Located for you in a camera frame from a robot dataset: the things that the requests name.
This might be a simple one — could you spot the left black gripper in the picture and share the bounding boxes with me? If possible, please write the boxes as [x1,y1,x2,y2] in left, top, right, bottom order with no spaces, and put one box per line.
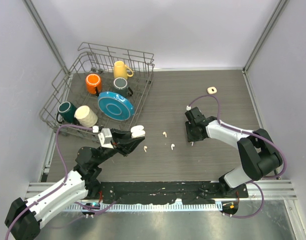
[94,128,144,166]

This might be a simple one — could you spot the white earbud charging case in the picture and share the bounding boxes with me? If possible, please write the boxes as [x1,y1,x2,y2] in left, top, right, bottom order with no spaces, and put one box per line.
[130,125,146,138]

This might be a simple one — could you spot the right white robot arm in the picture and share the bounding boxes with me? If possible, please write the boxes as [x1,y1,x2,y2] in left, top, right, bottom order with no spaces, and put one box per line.
[185,106,283,198]

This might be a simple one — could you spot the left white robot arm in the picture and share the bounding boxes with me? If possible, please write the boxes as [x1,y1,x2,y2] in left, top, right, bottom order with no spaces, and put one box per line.
[4,125,145,240]

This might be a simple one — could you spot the beige earbud case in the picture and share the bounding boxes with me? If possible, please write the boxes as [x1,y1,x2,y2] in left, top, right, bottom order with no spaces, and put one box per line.
[207,86,217,95]

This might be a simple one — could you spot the blue ceramic plate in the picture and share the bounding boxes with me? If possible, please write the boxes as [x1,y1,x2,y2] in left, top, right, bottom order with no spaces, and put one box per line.
[97,91,135,121]

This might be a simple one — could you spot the cream textured cup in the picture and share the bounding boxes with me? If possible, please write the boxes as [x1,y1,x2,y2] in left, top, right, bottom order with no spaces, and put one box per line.
[74,105,98,128]

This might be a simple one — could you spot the grey mug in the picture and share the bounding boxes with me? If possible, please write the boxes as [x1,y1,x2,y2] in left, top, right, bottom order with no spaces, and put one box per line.
[112,77,133,98]

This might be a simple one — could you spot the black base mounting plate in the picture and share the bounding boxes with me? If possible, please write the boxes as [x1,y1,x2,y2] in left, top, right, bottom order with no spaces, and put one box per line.
[84,181,249,205]

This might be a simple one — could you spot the dark green mug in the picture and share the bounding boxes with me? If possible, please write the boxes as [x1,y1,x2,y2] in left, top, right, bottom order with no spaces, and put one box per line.
[56,101,78,125]

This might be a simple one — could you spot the orange mug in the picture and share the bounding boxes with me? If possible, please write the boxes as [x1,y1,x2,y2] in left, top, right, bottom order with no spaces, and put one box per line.
[85,73,102,95]

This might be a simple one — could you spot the yellow mug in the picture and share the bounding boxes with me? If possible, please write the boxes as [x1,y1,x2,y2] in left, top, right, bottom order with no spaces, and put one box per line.
[113,60,134,80]

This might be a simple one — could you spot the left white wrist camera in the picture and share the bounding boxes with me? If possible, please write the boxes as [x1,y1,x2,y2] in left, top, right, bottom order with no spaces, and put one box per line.
[98,128,114,149]

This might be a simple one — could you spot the grey wire dish rack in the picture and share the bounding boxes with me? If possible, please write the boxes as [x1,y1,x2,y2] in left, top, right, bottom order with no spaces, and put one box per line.
[39,42,154,131]

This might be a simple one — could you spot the white slotted cable duct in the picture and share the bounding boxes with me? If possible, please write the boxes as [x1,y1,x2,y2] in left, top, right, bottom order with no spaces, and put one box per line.
[62,202,223,213]

